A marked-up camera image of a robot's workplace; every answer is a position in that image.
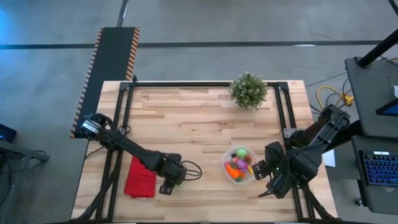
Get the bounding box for black aluminium table frame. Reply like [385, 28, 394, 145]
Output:
[73, 80, 340, 224]

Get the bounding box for green potted plant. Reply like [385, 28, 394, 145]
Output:
[229, 71, 270, 110]

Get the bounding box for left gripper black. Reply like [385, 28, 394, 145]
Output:
[159, 166, 188, 196]

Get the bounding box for black metal stand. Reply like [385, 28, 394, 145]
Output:
[0, 138, 50, 215]

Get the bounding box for black mat orange striped edges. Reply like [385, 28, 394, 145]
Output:
[70, 26, 141, 139]

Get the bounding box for yellow cable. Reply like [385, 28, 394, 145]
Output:
[316, 85, 355, 108]

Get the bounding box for grey desk surface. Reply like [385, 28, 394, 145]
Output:
[351, 135, 398, 215]
[344, 55, 398, 139]

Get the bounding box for black pole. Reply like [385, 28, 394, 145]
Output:
[357, 29, 398, 68]

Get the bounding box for black tablet blue screen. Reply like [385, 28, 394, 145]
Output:
[375, 98, 398, 118]

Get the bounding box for clear plastic tupperware container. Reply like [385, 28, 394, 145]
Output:
[221, 145, 259, 185]

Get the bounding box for black camera cable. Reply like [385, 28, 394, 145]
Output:
[180, 160, 203, 182]

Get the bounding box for red cloth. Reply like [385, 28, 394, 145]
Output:
[123, 155, 157, 199]

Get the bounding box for white paper sheet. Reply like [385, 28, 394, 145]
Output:
[322, 149, 336, 168]

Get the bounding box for orange toy carrot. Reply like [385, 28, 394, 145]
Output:
[226, 165, 245, 184]

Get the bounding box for black device blue light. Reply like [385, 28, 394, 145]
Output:
[0, 123, 18, 143]

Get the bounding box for backlit black keyboard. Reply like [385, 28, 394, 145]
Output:
[359, 150, 398, 187]

